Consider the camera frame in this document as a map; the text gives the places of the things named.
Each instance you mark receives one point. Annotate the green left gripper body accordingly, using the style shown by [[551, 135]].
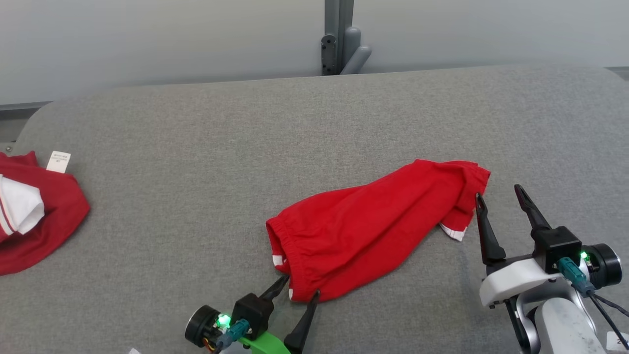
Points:
[[265, 344]]

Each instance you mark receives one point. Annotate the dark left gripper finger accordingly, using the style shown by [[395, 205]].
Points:
[[275, 290], [302, 327]]

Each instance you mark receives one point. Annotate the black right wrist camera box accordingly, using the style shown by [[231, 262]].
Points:
[[557, 248]]

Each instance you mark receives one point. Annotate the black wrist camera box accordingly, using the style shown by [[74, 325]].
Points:
[[557, 248], [250, 312]]

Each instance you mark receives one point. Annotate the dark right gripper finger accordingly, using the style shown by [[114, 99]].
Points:
[[491, 246], [535, 219]]

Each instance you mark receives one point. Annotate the red shorts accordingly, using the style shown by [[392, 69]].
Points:
[[363, 231]]

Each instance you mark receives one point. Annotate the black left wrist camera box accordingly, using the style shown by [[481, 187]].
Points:
[[250, 312]]

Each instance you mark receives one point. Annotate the grey metal post with bracket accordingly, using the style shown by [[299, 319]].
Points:
[[338, 29]]

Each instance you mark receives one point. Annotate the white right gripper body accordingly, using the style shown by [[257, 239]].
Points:
[[511, 280]]

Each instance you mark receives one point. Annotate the red white basketball jersey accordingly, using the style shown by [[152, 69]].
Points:
[[54, 211]]

